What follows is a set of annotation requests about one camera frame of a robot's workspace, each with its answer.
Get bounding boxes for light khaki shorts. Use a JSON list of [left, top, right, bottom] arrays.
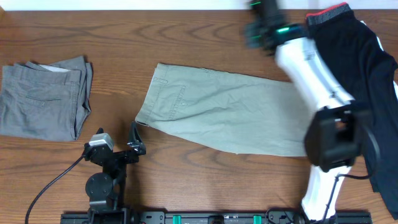
[[136, 63, 310, 157]]

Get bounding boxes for black garment with red waistband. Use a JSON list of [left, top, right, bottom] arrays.
[[306, 3, 397, 219]]

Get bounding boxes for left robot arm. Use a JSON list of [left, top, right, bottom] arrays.
[[82, 121, 146, 223]]

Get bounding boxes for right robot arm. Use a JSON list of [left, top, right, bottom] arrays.
[[246, 0, 381, 223]]

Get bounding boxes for folded grey trousers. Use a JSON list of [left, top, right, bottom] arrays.
[[1, 56, 93, 141]]

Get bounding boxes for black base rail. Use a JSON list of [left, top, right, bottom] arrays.
[[60, 209, 373, 224]]

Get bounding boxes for left black camera cable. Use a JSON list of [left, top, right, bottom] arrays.
[[24, 154, 86, 224]]

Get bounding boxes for black camera cable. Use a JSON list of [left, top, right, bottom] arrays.
[[320, 124, 382, 224], [24, 154, 86, 224]]

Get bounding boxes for right black camera cable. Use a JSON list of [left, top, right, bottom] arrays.
[[320, 124, 382, 224]]

